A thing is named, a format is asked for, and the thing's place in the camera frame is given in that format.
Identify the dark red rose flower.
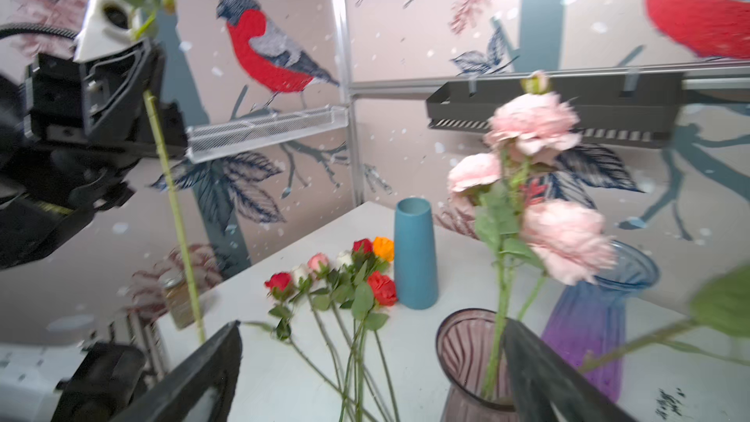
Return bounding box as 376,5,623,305
352,238,373,254

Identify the smoky pink glass vase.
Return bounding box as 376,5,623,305
436,308,519,422

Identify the cream peach rose stem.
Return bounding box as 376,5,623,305
578,263,749,374

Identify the black hanging wire basket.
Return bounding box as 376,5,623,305
426,72,684,148

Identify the pink carnation flower stem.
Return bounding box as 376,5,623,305
505,199,616,322

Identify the blue purple glass vase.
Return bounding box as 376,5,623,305
541,241,660,367

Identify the white rose flower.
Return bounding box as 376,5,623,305
335,250,354,269

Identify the orange rose flower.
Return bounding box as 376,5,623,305
372,236,395,263

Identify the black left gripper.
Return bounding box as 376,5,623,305
23,0,188,208

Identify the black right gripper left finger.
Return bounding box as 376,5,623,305
113,320,242,422

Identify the teal ceramic vase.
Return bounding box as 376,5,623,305
394,197,439,310

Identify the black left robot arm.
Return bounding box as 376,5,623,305
1,0,188,421

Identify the white mesh wall shelf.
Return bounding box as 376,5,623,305
186,105,349,164

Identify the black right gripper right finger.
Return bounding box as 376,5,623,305
503,318,634,422

